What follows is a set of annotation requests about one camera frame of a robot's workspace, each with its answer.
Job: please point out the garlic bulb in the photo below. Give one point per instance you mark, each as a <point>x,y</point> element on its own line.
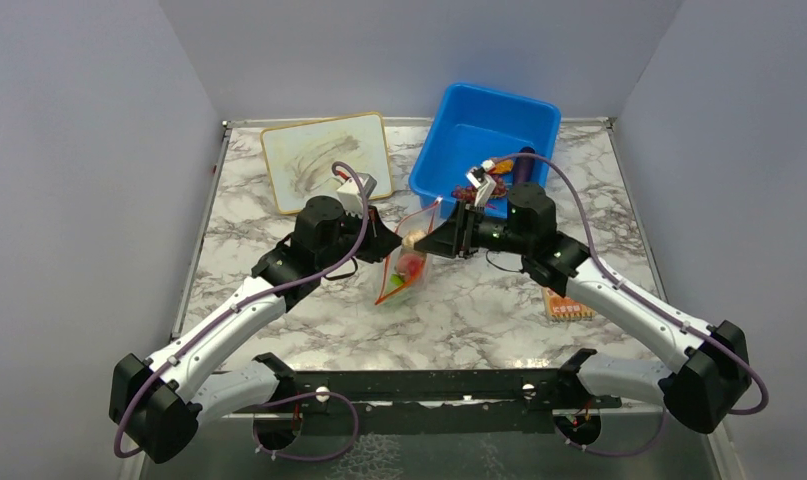
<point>410,239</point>

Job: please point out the clear zip top bag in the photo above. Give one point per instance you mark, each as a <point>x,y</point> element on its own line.
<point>426,219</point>

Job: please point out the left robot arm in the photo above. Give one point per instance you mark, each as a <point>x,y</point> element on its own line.
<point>159,403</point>

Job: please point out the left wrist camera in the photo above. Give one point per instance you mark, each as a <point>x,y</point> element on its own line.
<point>352,197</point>

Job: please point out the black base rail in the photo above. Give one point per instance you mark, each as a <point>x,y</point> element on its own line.
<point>419,402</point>

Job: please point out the blue plastic bin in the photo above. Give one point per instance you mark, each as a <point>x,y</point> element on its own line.
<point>472,124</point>

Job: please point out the small whiteboard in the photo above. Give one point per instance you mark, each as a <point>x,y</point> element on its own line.
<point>299,157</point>

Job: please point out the red grape bunch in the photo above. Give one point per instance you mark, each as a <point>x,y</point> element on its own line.
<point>465,193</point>

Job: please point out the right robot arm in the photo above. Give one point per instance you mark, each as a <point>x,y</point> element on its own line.
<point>700,371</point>

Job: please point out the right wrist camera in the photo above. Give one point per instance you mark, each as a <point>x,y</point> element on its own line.
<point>482,181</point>

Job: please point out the purple eggplant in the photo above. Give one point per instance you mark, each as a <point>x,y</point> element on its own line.
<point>523,166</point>

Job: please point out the pink peach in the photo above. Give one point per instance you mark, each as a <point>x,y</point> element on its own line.
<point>409,264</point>

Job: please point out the orange food piece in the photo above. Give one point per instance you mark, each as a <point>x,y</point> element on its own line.
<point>502,168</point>

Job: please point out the green lime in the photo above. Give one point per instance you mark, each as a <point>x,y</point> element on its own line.
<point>395,281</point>

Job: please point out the orange snack packet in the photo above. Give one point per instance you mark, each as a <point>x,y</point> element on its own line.
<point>564,309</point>

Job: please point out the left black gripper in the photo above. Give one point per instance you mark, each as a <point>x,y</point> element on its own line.
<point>382,241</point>

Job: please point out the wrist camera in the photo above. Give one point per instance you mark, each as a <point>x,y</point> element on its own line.
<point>352,197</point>
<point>482,181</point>

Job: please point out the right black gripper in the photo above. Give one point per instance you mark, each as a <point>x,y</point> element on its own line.
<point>457,235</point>

